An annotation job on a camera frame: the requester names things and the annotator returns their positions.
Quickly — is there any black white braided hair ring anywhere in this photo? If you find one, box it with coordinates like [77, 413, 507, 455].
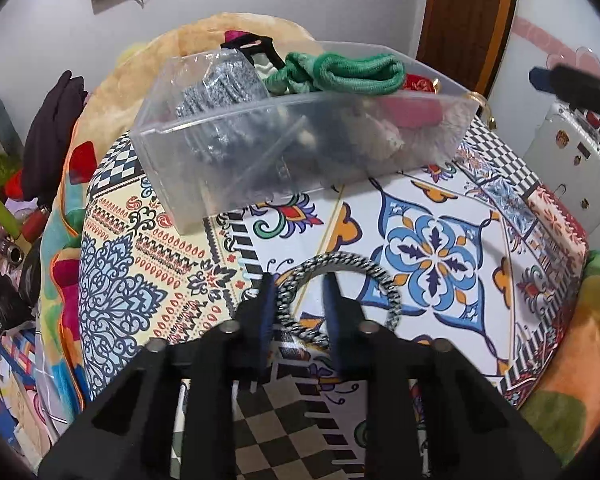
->
[274, 251, 404, 351]

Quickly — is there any red velvet drawstring pouch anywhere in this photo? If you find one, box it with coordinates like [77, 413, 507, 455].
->
[378, 74, 443, 129]

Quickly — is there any yellow white patterned scrunchie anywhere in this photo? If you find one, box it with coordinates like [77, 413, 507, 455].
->
[332, 110, 405, 164]

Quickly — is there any green knitted cloth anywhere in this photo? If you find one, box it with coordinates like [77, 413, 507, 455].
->
[264, 52, 406, 96]

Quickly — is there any white suitcase with stickers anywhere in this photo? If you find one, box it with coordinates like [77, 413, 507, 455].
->
[524, 101, 600, 234]

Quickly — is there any white wardrobe sliding door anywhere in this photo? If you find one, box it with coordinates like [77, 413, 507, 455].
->
[489, 0, 600, 153]

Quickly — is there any colourful patchwork tablecloth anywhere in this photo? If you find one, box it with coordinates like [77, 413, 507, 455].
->
[76, 114, 592, 480]

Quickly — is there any wooden door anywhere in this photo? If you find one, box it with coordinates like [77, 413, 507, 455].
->
[416, 0, 517, 96]

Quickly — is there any beige fleece blanket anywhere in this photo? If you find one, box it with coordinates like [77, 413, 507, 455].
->
[36, 13, 309, 420]

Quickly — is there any clear plastic storage box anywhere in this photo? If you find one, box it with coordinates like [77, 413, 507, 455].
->
[130, 40, 478, 234]

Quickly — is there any red cylinder can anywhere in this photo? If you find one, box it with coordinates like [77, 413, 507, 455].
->
[21, 206, 50, 243]

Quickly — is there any dark purple garment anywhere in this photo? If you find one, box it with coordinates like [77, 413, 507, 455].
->
[21, 70, 87, 208]

